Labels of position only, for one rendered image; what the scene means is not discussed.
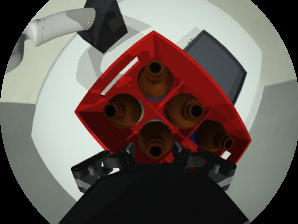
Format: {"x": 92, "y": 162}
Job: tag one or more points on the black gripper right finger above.
{"x": 219, "y": 169}

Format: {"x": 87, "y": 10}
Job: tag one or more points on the red crate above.
{"x": 184, "y": 69}

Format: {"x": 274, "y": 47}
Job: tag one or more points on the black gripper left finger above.
{"x": 88, "y": 171}

